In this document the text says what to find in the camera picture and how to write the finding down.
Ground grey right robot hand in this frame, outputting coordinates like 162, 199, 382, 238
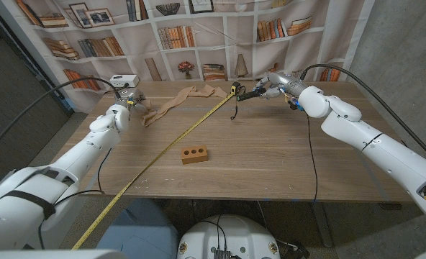
254, 72, 308, 101

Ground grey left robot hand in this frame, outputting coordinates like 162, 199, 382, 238
117, 87, 151, 112

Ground black flashlight with lanyard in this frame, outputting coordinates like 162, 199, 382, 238
230, 87, 268, 121

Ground beige stocking cloth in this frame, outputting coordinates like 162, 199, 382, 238
135, 84, 228, 127

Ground yellow measuring tape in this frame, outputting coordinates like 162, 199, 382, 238
71, 81, 243, 251

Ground orange brick block three holes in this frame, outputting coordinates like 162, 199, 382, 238
181, 145, 209, 165

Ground white power box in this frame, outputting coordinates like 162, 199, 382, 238
109, 73, 140, 88

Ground printed bookshelf backdrop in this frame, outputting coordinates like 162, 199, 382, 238
0, 0, 376, 114

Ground blue stool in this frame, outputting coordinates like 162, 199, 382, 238
96, 197, 180, 259

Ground grey table leg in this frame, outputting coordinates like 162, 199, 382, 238
308, 201, 335, 248

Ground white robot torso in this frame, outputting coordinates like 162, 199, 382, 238
176, 214, 281, 259

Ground black power box cable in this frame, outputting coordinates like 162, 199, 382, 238
103, 83, 130, 95

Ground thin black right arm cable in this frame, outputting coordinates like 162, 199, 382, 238
304, 114, 320, 203

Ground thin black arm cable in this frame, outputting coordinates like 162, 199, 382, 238
304, 114, 320, 203
53, 147, 113, 209

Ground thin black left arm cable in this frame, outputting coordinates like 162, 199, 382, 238
53, 147, 113, 209

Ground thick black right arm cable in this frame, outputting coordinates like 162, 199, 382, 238
299, 63, 426, 167

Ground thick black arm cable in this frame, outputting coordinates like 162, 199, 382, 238
299, 63, 426, 167
0, 76, 122, 165

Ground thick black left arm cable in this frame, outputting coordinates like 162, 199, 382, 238
0, 76, 122, 165

